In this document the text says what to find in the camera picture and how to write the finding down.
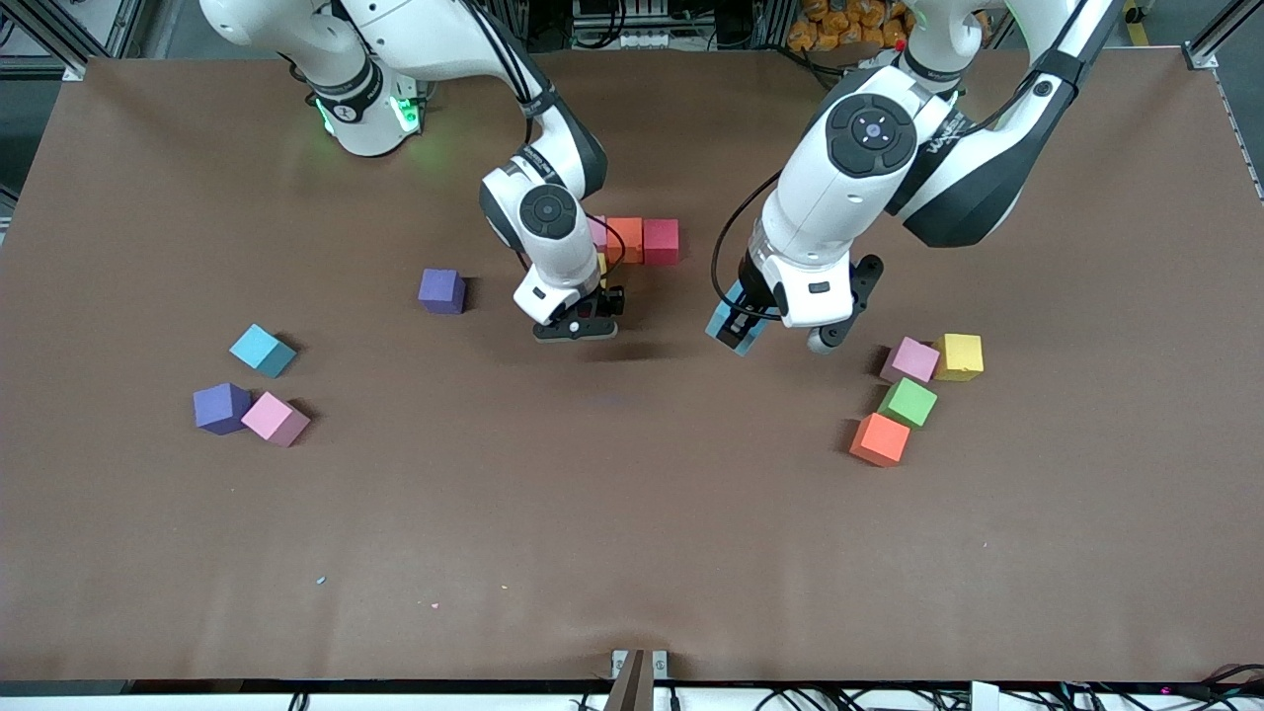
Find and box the purple foam cube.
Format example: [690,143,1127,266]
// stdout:
[193,382,253,436]
[418,269,467,315]

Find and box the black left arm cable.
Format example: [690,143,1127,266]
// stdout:
[711,0,1097,319]

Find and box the bag of oranges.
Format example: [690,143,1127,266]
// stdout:
[795,0,914,50]

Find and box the orange foam cube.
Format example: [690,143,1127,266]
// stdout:
[605,217,645,265]
[849,412,911,468]

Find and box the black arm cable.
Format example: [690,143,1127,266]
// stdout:
[711,0,1097,319]
[459,0,627,292]

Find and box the cyan foam cube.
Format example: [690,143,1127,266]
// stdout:
[705,278,769,356]
[229,324,297,379]

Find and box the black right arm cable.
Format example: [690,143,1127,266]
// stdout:
[459,0,627,292]

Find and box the green foam cube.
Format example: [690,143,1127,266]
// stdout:
[878,377,939,429]

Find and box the perforated metal edge rail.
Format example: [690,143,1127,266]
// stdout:
[1213,67,1264,203]

